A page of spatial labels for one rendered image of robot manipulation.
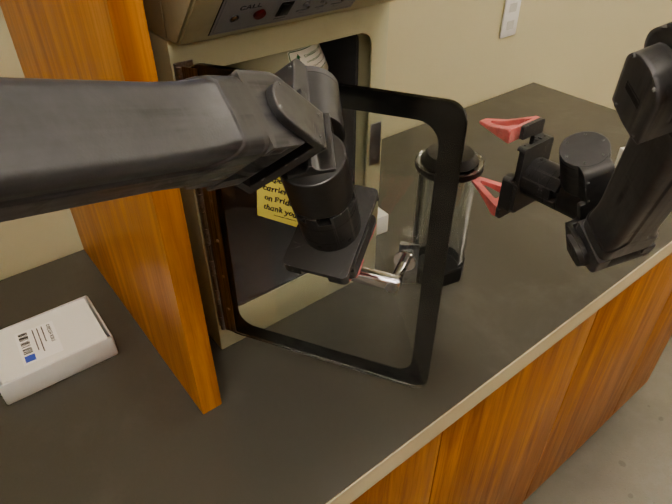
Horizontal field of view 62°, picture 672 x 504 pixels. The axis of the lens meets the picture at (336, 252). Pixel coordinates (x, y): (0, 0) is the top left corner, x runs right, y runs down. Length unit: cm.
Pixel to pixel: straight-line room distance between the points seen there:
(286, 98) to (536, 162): 48
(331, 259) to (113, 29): 27
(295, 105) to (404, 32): 110
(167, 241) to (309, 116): 27
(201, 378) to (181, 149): 49
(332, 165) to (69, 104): 21
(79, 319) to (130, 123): 68
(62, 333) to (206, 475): 33
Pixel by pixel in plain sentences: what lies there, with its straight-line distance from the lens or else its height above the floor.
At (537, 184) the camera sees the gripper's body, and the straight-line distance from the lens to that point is 80.
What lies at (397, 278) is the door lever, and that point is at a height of 121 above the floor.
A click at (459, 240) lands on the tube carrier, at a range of 96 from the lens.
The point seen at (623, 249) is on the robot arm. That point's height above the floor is 122.
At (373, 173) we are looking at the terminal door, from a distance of 58.
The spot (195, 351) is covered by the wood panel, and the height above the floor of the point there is 106.
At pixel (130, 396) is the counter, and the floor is 94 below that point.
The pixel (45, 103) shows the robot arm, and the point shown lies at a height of 149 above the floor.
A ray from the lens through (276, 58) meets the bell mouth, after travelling 76.
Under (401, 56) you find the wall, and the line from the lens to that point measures 150.
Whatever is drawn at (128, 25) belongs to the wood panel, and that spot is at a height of 146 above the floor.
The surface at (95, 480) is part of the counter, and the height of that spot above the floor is 94.
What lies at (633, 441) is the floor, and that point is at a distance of 214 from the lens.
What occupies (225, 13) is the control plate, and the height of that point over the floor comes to 144.
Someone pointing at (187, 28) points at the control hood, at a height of 143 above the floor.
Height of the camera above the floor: 159
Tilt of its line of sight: 37 degrees down
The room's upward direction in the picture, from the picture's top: straight up
